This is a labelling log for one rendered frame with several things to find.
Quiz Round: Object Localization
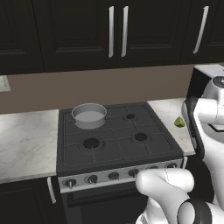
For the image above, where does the grey metal pot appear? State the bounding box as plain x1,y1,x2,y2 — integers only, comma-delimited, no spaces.
71,102,109,130

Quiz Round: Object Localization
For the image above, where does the black gas stove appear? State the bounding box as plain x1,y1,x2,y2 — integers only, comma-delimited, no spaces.
55,101,186,224

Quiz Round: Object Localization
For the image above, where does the green lemon wedge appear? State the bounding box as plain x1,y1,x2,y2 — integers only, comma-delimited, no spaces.
174,115,186,129

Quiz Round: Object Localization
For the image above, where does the black oven door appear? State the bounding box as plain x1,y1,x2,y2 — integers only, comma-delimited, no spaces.
60,183,149,224

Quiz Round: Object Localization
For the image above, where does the black base cupboard door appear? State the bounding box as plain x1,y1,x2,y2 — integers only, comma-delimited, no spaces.
0,177,63,224
185,155,218,206

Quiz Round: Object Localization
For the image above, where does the black wall cupboard door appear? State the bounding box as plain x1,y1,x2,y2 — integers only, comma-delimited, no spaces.
31,0,119,74
115,0,193,69
179,0,224,66
0,0,46,75

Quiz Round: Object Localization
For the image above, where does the white wall socket plate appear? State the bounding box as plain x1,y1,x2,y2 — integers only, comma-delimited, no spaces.
0,75,11,93

